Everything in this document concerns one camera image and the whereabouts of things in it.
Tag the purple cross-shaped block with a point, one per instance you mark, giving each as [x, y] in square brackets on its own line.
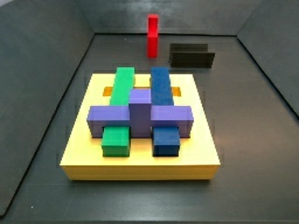
[141, 116]

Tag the green bar block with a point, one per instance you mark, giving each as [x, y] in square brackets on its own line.
[116, 142]

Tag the yellow base board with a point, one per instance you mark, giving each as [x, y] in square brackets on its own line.
[197, 162]

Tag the blue bar block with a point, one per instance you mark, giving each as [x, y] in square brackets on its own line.
[166, 134]

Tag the red cross-shaped block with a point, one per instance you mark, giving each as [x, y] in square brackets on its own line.
[153, 19]

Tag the black block holder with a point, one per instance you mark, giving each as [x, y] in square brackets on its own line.
[192, 55]

